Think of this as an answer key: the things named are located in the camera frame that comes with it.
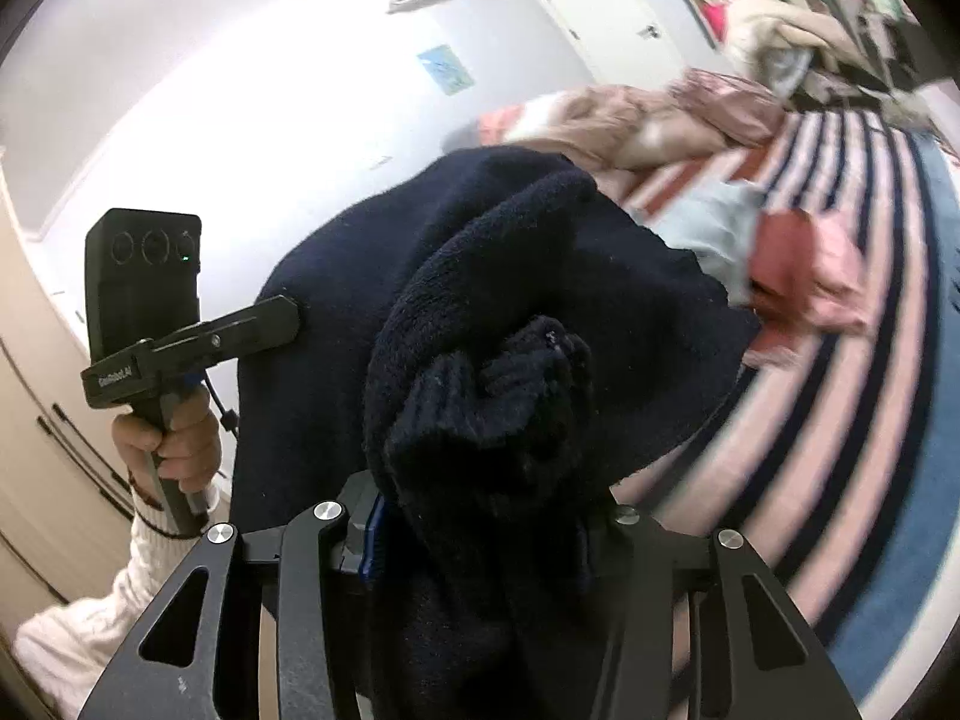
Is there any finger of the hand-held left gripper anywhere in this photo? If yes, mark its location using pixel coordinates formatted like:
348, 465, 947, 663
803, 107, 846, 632
150, 295, 303, 380

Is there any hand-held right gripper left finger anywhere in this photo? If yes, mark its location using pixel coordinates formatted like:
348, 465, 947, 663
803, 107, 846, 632
79, 472, 391, 720

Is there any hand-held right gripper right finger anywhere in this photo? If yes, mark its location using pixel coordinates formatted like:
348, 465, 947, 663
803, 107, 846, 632
585, 506, 863, 720

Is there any navy planet sweater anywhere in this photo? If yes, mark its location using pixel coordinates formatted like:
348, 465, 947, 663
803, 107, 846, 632
229, 146, 764, 720

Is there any person's left forearm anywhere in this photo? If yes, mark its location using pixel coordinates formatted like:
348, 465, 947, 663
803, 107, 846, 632
13, 474, 226, 720

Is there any beige clothes pile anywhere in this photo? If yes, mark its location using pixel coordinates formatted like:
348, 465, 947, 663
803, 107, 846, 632
721, 0, 857, 100

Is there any person's left hand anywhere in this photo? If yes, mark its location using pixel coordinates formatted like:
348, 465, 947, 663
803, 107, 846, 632
111, 386, 224, 497

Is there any striped bedsheet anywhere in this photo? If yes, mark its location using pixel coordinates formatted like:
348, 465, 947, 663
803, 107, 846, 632
480, 90, 960, 695

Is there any light blue garment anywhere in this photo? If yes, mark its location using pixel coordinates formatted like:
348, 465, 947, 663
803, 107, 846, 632
626, 180, 767, 306

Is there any red garment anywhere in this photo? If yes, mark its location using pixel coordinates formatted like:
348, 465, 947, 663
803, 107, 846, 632
746, 208, 817, 310

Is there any pink garment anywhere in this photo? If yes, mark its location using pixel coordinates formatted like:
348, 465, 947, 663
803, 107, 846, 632
793, 216, 876, 336

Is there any pink quilt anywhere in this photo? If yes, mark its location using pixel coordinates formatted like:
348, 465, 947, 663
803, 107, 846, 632
478, 82, 742, 175

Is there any white door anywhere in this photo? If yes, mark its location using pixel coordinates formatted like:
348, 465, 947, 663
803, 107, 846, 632
523, 0, 688, 85

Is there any black cable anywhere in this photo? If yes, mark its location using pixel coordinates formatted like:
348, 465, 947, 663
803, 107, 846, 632
201, 381, 242, 437

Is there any small blue wall poster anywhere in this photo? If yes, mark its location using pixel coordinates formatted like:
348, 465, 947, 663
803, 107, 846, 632
416, 45, 476, 98

